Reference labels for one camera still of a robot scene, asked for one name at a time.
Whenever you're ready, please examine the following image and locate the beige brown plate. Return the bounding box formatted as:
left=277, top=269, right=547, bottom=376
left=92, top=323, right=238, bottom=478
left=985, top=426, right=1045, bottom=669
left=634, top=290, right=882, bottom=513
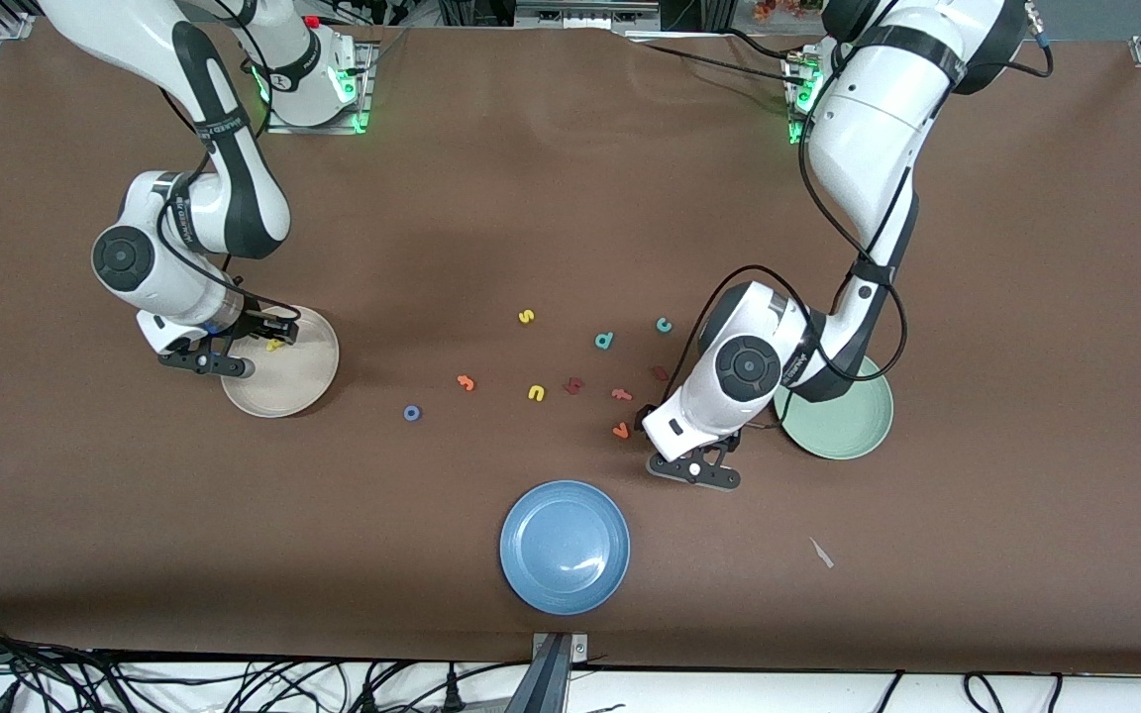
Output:
left=220, top=305, right=341, bottom=419

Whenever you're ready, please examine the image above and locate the blue plate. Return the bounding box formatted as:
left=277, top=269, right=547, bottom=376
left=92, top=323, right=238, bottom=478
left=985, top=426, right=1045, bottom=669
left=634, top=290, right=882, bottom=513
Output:
left=499, top=480, right=631, bottom=616

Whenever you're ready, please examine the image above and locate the light green plate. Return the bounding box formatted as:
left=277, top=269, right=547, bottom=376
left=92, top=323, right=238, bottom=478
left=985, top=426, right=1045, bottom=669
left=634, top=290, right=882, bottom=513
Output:
left=774, top=355, right=895, bottom=461

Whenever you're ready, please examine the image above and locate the brown table cover sheet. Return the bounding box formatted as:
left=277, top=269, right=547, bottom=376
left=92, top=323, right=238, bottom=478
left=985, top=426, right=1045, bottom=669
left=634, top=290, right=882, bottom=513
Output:
left=0, top=15, right=1141, bottom=676

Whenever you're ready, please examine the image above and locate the grey power strip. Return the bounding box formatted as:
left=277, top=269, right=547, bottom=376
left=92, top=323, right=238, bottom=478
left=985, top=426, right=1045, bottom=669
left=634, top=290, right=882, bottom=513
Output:
left=514, top=0, right=663, bottom=33

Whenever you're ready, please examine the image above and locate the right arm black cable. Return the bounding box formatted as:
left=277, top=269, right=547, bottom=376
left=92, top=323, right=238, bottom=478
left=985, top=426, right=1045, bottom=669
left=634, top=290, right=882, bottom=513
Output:
left=159, top=59, right=304, bottom=318

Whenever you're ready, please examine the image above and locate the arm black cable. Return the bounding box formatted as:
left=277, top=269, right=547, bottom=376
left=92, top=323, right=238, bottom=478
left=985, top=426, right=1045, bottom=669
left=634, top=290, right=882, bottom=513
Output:
left=159, top=59, right=304, bottom=318
left=684, top=99, right=913, bottom=382

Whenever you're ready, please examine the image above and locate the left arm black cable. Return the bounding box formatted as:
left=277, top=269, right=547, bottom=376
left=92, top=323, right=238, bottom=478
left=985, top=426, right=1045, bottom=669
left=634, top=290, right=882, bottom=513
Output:
left=684, top=99, right=913, bottom=382

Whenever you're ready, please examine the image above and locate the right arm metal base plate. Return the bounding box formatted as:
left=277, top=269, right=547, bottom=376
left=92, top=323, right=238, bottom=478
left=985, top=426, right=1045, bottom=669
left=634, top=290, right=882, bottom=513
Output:
left=265, top=40, right=379, bottom=135

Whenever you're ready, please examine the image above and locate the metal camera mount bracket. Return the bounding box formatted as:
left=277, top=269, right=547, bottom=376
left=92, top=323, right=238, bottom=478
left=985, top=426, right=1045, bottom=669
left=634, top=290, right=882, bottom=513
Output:
left=519, top=632, right=591, bottom=713

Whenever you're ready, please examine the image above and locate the black floor cable with plug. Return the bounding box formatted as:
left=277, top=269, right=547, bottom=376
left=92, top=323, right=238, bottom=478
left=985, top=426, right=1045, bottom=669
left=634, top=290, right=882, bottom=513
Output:
left=412, top=662, right=522, bottom=713
left=333, top=662, right=403, bottom=713

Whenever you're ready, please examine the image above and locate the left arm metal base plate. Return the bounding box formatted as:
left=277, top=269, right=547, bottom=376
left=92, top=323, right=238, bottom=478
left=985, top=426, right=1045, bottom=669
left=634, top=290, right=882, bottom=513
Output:
left=783, top=50, right=819, bottom=146

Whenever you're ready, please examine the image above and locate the black base cable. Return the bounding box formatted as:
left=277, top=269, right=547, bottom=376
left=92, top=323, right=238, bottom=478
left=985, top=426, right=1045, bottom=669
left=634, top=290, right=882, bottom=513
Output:
left=724, top=28, right=799, bottom=62
left=642, top=42, right=809, bottom=90

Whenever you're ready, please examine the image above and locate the black floor cable tangle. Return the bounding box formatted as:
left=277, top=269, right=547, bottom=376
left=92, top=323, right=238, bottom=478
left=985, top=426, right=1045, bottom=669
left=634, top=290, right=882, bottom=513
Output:
left=0, top=614, right=136, bottom=713

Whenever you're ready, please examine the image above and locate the black looped floor cable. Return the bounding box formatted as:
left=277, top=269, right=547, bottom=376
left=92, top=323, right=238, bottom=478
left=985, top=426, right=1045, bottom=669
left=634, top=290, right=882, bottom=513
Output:
left=962, top=671, right=1067, bottom=713

